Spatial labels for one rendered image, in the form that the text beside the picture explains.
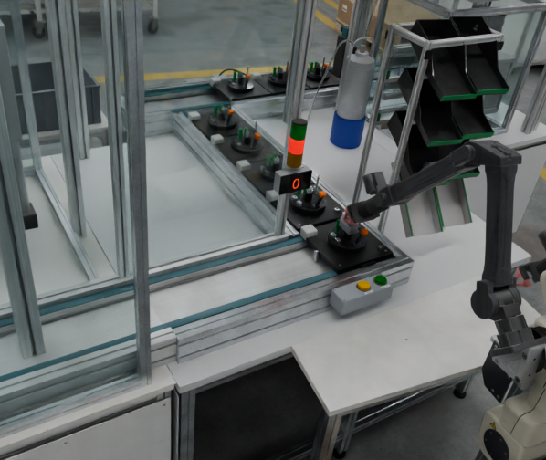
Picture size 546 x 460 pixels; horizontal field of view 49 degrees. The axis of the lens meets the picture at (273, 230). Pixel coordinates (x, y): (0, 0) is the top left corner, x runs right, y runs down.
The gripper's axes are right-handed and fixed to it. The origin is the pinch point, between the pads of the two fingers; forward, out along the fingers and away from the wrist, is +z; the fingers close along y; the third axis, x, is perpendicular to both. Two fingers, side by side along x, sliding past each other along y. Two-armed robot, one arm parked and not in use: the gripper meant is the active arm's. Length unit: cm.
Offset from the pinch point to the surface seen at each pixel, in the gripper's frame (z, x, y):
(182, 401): 4, 39, 73
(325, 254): 5.6, 9.4, 11.1
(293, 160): -9.9, -21.5, 20.6
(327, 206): 22.0, -9.0, -6.2
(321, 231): 13.4, 0.5, 4.8
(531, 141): 50, -21, -162
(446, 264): 6.1, 25.8, -38.6
